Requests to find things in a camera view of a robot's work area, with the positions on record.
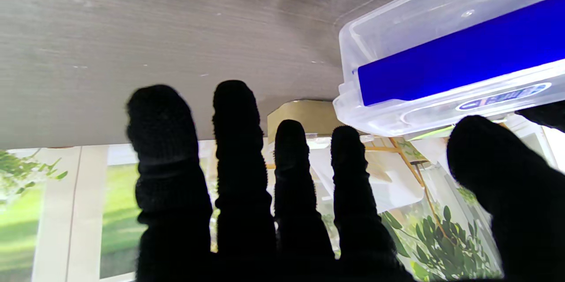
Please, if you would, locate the printed garden backdrop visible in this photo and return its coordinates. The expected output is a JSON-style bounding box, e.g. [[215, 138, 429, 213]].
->
[[0, 114, 565, 282]]

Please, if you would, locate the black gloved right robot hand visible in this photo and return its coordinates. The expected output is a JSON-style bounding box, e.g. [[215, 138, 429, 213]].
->
[[126, 80, 565, 282]]

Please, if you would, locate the clear lid with green label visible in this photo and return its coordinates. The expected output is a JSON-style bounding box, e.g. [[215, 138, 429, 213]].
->
[[406, 125, 455, 141]]

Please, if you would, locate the clear box with blue clips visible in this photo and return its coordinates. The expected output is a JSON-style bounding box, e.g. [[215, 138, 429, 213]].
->
[[333, 0, 565, 138]]

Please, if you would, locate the brown kraft paper container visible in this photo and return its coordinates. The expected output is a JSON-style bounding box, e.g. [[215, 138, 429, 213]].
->
[[267, 100, 354, 141]]

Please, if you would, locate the clear lid with blue label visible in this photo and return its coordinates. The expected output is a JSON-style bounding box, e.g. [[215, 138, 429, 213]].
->
[[333, 59, 565, 138]]

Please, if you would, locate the clear lid with white label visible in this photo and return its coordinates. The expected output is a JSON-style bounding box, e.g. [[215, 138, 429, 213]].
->
[[305, 134, 376, 150]]

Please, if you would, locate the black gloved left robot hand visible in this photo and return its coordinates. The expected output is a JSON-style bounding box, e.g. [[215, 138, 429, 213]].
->
[[514, 100, 565, 132]]

